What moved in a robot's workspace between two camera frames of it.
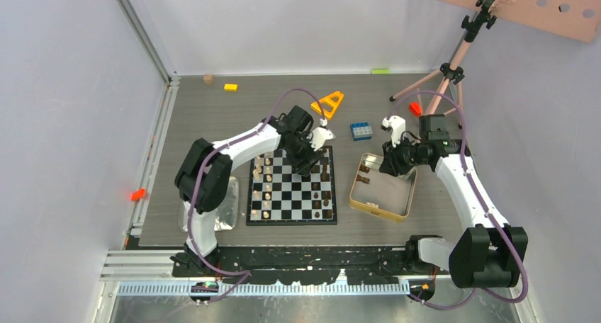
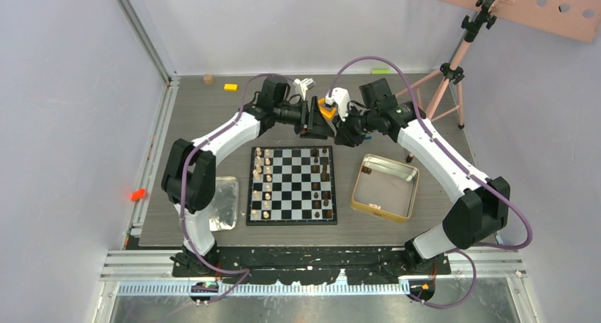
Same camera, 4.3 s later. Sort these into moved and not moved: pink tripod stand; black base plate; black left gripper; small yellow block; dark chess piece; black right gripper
Moved: black left gripper; black right gripper
Not moved: black base plate; small yellow block; pink tripod stand; dark chess piece
